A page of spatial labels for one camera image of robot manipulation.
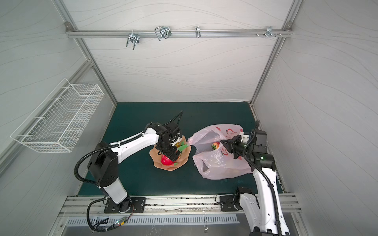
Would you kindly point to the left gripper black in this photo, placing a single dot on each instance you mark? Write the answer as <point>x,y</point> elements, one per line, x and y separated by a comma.
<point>170,151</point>

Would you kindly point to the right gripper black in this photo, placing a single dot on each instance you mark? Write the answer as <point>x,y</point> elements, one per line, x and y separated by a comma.
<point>233,144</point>

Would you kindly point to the pink dragon fruit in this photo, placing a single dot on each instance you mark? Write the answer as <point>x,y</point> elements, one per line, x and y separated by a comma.
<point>182,158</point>

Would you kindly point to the red yellow strawberry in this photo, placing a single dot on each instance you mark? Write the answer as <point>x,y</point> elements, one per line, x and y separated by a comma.
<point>215,145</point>

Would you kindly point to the pink plastic bag peach print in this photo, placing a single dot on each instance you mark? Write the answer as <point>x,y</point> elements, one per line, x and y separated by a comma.
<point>217,164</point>

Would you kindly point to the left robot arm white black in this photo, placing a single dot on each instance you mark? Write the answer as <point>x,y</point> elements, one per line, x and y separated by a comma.
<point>105,160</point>

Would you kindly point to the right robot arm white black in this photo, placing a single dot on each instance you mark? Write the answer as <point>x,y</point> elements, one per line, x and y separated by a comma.
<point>263,212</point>

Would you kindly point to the pink flower-shaped fruit plate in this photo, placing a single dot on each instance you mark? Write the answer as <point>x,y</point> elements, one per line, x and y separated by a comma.
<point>157,157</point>

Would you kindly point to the metal hook clamp left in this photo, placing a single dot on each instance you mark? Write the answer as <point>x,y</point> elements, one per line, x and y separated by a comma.
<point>133,39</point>

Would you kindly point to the metal hook clamp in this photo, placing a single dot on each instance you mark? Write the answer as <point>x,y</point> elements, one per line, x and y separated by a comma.
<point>163,32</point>
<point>133,39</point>

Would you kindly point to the metal hook clamp middle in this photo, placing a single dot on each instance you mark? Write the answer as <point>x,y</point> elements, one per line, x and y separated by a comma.
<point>163,32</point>

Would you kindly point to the small metal hook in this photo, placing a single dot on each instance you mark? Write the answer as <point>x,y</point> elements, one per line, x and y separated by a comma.
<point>197,32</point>

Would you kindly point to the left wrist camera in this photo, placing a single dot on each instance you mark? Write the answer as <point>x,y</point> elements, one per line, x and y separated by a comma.
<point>175,134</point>

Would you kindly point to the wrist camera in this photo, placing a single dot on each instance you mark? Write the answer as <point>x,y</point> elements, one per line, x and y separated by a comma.
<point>259,140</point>
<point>175,134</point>

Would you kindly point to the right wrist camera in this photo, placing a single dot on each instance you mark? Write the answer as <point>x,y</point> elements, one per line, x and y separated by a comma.
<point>259,140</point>

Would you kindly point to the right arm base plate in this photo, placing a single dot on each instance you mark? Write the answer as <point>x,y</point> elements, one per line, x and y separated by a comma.
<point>229,204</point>

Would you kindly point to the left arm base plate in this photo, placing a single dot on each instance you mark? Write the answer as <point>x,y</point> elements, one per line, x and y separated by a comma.
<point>135,205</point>

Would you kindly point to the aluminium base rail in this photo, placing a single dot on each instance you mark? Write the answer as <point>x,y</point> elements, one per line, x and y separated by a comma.
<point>166,204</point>

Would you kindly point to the white slotted cable duct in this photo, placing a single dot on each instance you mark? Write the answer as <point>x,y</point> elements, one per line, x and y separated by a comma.
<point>150,220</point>

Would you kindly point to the white wire basket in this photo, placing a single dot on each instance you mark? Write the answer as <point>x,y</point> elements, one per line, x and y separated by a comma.
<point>56,125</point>

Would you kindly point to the metal bracket right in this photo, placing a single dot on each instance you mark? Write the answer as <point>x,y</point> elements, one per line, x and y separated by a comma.
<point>269,33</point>

